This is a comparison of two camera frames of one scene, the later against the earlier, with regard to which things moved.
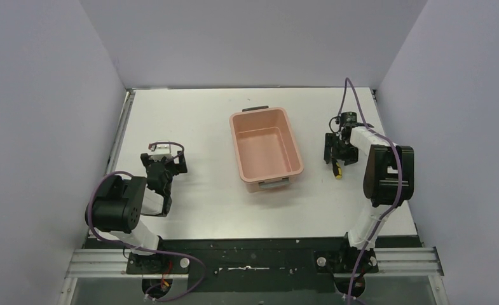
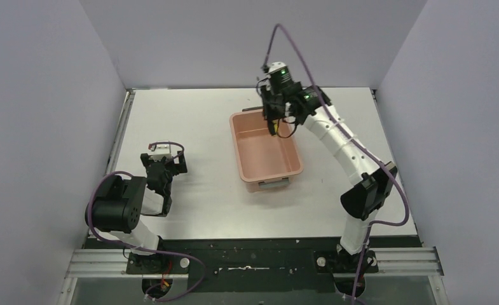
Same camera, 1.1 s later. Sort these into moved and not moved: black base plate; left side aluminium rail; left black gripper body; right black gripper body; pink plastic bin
Moved: right black gripper body
Not moved: black base plate; pink plastic bin; left black gripper body; left side aluminium rail
